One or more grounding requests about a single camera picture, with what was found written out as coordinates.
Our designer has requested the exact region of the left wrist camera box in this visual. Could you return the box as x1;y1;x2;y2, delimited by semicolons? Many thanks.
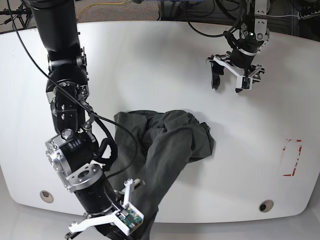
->
235;75;253;90

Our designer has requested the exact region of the left table cable grommet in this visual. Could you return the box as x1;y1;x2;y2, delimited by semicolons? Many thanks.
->
39;190;54;204

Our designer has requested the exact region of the white cable on floor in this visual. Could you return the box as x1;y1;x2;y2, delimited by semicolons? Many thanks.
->
267;13;301;19

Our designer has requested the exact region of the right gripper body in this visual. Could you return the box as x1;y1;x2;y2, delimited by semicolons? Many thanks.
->
66;172;145;240

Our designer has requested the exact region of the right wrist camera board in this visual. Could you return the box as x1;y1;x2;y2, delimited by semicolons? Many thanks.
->
116;202;144;236

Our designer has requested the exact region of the right table cable grommet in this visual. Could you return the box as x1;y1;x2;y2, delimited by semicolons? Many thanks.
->
258;199;274;213

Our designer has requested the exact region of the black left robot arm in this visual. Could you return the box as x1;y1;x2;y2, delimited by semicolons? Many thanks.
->
207;0;270;93

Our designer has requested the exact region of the table cable grommet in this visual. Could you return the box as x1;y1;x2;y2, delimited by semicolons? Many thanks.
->
39;190;54;204
258;199;274;213

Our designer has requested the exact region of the white power strip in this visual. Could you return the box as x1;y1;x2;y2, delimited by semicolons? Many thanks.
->
297;5;320;20

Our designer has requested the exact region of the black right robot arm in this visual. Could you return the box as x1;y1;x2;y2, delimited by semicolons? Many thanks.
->
28;0;144;240

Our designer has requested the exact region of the yellow cable on floor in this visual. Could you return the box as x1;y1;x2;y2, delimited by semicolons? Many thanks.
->
76;0;126;24

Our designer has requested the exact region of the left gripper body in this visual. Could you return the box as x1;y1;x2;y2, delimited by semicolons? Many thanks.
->
206;48;265;83

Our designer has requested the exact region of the red tape rectangle marking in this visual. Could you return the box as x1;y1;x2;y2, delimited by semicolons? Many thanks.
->
280;139;303;177

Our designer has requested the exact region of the dark grey T-shirt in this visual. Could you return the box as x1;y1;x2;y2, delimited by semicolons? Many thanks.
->
109;110;214;240

